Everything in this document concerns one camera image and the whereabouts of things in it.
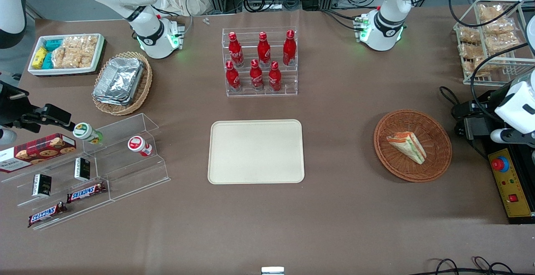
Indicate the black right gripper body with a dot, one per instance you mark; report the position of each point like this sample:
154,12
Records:
11,107

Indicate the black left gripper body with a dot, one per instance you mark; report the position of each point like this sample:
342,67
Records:
487,107

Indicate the triangular sandwich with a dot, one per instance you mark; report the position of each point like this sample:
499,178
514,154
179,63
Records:
407,147

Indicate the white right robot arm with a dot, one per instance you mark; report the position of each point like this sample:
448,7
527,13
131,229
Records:
146,28

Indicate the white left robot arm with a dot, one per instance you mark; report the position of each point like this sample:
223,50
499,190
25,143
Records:
388,20

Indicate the aluminium foil tray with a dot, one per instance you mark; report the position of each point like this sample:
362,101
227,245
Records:
109,100
119,76

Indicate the round brown wicker basket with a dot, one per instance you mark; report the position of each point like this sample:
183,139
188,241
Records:
434,158

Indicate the oval light wicker basket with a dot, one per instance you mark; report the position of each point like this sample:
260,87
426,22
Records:
144,87

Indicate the beige plastic tray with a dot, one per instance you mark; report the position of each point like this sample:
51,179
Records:
250,154

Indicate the black grey device box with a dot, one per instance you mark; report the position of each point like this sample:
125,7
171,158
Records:
468,128

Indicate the green lid yogurt cup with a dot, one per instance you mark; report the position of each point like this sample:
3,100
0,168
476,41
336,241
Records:
85,132

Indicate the clear rice cracker pack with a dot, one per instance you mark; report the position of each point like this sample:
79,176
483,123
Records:
81,42
501,28
474,67
470,51
81,59
490,12
501,44
469,35
60,57

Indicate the red plaid cookie box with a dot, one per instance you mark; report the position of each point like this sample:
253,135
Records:
37,153

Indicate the white rectangular snack bin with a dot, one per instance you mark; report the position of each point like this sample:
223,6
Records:
67,71

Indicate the yellow snack packet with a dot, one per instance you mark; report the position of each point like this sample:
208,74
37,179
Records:
39,57

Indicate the teal snack packet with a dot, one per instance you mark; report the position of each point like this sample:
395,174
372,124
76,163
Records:
48,61
53,44

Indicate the small black snack box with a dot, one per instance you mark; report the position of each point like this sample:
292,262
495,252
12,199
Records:
82,169
42,185

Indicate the Snickers chocolate bar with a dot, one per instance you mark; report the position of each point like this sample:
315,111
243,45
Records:
47,214
85,192

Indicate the yellow emergency stop box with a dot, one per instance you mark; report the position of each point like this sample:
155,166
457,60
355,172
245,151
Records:
512,183

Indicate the red lid yogurt cup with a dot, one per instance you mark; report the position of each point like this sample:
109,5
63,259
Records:
138,144

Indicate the clear acrylic tiered stand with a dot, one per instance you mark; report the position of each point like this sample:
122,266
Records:
133,174
62,208

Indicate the brown table cover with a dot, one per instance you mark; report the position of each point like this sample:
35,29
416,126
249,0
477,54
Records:
355,225

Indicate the red cola bottle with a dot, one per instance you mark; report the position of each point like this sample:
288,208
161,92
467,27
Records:
263,51
274,78
235,51
289,49
232,78
256,76

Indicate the clear acrylic bottle stand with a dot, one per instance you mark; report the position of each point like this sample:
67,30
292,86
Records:
250,93

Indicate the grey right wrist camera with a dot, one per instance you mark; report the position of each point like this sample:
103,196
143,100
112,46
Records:
6,137

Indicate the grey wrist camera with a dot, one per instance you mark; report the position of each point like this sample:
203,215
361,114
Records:
503,136
6,137

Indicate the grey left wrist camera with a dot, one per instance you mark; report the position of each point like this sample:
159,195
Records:
503,136

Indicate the silver metal bracket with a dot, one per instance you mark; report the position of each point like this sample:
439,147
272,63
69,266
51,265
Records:
272,271

